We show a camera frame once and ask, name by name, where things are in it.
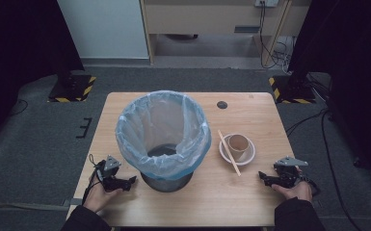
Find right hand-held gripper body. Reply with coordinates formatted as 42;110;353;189
271;156;309;189

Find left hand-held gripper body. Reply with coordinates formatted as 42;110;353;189
94;155;129;193

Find white bowl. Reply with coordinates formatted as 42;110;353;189
218;133;256;167

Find wooden chopstick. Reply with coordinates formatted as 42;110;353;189
217;129;242;177

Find grey metal trash can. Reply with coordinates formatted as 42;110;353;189
140;142;195;193

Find brown paper cup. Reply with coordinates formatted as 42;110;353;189
227;134;251;162

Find bin with blue liner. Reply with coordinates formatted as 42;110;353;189
115;90;212;181

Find person's right hand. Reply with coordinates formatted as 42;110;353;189
271;180;313;203

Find person's left hand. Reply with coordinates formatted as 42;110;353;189
82;182;123;214

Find black striped stand base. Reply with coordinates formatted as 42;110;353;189
47;74;97;103
268;74;316;105

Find black curtain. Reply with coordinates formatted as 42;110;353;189
0;0;86;152
287;0;371;191

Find light wooden desk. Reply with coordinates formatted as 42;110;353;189
140;0;312;68

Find grey power socket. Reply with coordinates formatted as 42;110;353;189
254;0;279;8

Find left hand-held gripper cable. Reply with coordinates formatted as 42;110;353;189
82;153;101;205

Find hand-held gripper cable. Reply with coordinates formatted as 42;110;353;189
300;175;322;197
82;153;101;205

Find right hand-held gripper cable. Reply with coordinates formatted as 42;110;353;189
300;175;322;197

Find long black floor cable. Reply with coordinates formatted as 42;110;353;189
284;107;364;231

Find thin black floor cable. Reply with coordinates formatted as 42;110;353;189
9;98;29;117

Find black hanging cables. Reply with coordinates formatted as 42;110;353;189
258;1;292;70

